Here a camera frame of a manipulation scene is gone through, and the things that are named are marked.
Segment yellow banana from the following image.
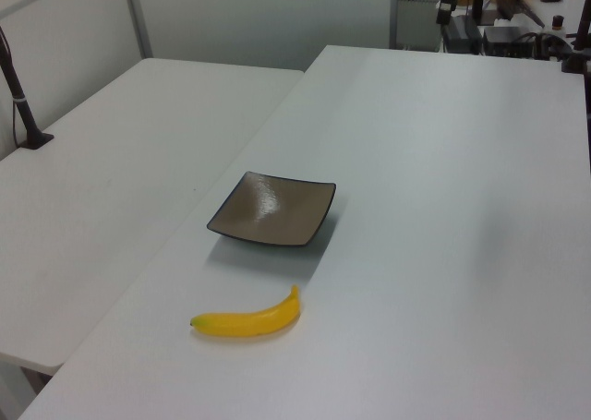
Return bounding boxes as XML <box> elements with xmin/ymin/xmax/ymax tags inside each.
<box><xmin>189</xmin><ymin>284</ymin><xmax>302</xmax><ymax>339</ymax></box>

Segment square brown ceramic plate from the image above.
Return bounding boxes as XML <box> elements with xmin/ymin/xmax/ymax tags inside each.
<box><xmin>206</xmin><ymin>171</ymin><xmax>337</xmax><ymax>248</ymax></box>

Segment black power supply box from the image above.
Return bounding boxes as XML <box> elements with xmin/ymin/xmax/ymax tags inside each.
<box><xmin>441</xmin><ymin>15</ymin><xmax>484</xmax><ymax>55</ymax></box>

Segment black electronics box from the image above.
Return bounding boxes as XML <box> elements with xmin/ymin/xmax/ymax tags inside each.
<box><xmin>483</xmin><ymin>26</ymin><xmax>539</xmax><ymax>57</ymax></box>

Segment black table clamp mount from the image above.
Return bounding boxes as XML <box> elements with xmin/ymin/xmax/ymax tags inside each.
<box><xmin>560</xmin><ymin>3</ymin><xmax>591</xmax><ymax>75</ymax></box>

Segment grey corner partition post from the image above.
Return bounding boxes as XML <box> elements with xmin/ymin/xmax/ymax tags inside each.
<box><xmin>122</xmin><ymin>0</ymin><xmax>155</xmax><ymax>61</ymax></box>

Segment black camera stand pole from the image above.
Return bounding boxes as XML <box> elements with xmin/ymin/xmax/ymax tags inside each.
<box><xmin>0</xmin><ymin>25</ymin><xmax>55</xmax><ymax>150</ymax></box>

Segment thin black cable on pole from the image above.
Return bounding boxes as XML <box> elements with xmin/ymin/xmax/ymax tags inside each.
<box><xmin>10</xmin><ymin>97</ymin><xmax>20</xmax><ymax>148</ymax></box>

